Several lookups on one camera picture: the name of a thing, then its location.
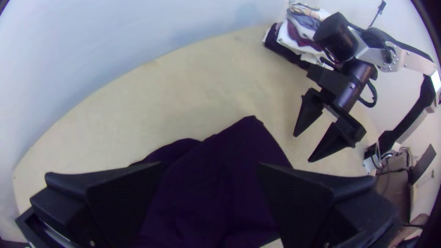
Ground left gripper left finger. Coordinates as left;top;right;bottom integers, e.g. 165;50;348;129
29;162;163;248

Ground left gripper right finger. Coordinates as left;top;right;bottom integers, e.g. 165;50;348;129
257;162;397;248

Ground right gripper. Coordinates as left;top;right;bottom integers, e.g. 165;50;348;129
293;64;367;163

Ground dark t-shirt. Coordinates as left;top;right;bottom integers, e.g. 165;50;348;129
130;115;294;248

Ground pile of folded clothes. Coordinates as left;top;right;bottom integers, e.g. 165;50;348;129
262;0;345;71

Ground black cable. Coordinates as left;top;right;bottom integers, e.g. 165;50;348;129
357;79;379;108

